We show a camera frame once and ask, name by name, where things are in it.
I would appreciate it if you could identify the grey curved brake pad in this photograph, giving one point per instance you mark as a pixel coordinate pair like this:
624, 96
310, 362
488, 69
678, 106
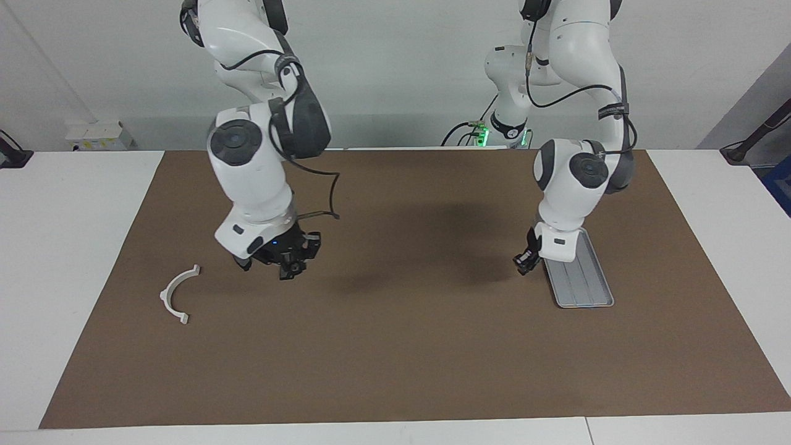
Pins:
245, 264

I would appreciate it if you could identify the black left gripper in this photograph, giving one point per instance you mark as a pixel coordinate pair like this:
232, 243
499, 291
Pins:
534, 242

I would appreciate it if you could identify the blue crate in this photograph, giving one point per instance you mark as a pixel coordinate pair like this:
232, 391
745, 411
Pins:
780, 185

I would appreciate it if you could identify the black desk clamp with pole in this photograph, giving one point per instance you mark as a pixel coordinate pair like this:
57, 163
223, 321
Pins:
738, 151

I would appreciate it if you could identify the silver metal tray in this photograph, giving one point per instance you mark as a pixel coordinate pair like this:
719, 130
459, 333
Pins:
584, 287

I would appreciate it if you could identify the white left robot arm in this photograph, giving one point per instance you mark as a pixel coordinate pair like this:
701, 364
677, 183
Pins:
568, 198

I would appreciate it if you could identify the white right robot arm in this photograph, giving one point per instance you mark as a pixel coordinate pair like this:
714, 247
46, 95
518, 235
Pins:
253, 179

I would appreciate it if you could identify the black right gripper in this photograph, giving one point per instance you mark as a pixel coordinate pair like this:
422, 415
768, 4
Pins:
278, 247

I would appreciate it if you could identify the brown table mat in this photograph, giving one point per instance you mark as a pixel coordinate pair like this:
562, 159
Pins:
395, 340

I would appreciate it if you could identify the white semicircular bracket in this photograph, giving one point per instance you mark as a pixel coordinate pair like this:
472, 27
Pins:
167, 296

